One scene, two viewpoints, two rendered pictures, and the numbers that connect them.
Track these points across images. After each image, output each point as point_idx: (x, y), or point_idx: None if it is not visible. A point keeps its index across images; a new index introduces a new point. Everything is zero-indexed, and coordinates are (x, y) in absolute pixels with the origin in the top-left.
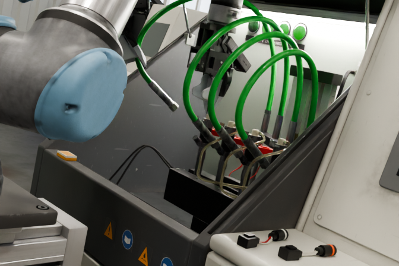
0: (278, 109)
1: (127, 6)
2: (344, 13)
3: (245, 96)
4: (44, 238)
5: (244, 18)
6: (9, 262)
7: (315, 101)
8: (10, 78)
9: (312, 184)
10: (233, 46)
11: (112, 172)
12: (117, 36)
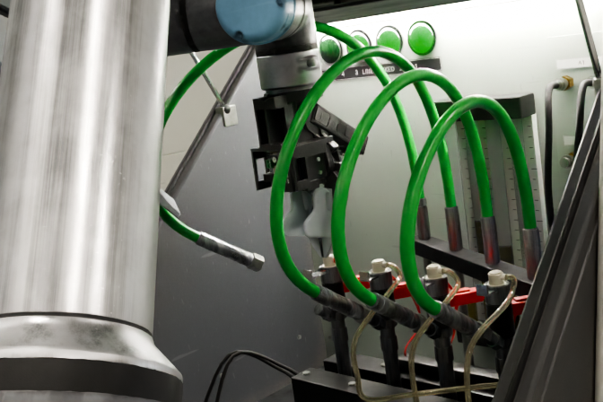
0: (431, 185)
1: (144, 245)
2: None
3: (412, 235)
4: None
5: (335, 65)
6: None
7: (526, 175)
8: None
9: (597, 350)
10: (326, 118)
11: (183, 401)
12: (150, 333)
